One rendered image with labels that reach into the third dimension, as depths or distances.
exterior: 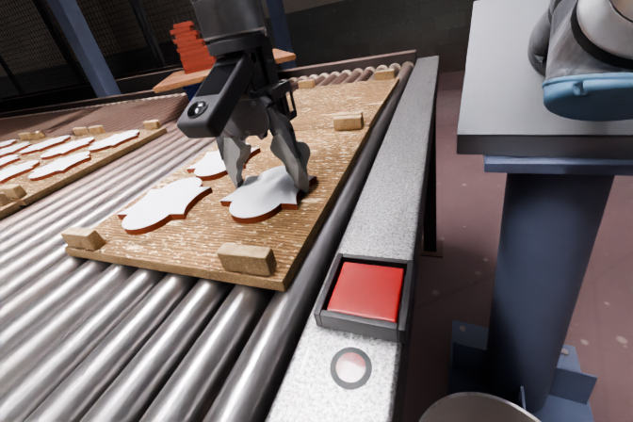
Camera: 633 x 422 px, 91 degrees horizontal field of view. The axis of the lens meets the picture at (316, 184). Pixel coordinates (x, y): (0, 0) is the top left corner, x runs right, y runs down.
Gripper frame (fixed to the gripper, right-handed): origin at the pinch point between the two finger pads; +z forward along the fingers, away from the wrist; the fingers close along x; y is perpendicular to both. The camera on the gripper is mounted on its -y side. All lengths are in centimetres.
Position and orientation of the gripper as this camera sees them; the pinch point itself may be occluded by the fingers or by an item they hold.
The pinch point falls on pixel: (268, 190)
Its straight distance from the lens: 45.3
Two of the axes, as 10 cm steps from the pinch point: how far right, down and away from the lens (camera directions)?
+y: 3.5, -4.8, 8.1
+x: -9.2, -0.1, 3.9
